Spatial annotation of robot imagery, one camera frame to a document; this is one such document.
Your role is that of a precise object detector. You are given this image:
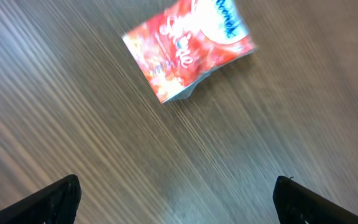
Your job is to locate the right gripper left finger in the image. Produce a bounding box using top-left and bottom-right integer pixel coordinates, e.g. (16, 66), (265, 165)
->
(0, 174), (81, 224)

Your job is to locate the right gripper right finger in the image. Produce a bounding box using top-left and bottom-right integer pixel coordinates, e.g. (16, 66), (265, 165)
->
(273, 176), (358, 224)

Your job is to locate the red white tissue pack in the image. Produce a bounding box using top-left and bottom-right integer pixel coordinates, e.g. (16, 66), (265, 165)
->
(122, 0), (257, 103)

